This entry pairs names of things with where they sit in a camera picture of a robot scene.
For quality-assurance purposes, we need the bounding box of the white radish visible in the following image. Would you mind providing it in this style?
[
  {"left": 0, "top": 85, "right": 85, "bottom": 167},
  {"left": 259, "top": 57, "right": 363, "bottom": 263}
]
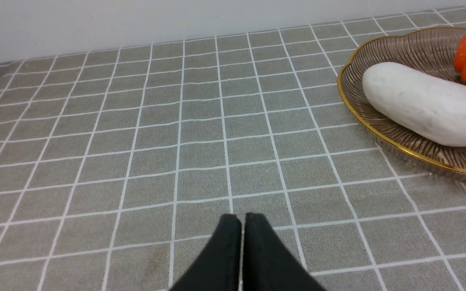
[{"left": 362, "top": 62, "right": 466, "bottom": 147}]

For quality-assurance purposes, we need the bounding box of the gold-rimmed glass plate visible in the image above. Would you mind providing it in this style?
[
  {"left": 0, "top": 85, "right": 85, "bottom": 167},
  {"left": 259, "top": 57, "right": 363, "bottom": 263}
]
[{"left": 337, "top": 27, "right": 466, "bottom": 183}]

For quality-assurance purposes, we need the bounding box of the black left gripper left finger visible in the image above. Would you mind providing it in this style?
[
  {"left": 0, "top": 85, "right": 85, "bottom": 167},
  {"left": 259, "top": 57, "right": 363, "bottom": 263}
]
[{"left": 170, "top": 214, "right": 242, "bottom": 291}]

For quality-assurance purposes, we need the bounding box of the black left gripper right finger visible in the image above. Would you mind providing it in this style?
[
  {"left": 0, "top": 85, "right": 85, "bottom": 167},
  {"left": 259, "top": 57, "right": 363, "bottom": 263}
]
[{"left": 242, "top": 213, "right": 325, "bottom": 291}]

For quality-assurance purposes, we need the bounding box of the grey checked tablecloth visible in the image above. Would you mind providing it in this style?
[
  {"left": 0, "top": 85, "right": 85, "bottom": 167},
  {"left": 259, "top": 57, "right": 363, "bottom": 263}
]
[{"left": 0, "top": 6, "right": 466, "bottom": 291}]

